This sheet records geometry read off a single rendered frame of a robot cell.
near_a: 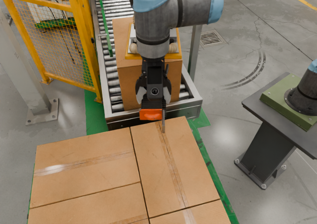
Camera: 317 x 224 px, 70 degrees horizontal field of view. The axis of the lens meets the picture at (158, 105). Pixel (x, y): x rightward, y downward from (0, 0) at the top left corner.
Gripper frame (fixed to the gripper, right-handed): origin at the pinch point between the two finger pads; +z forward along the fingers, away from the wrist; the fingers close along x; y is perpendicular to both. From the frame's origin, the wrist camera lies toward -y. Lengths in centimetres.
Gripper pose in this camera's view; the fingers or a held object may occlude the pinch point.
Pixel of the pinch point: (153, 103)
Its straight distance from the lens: 77.3
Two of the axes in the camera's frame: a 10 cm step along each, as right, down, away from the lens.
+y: 0.0, -7.4, 6.7
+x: -10.0, 0.0, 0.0
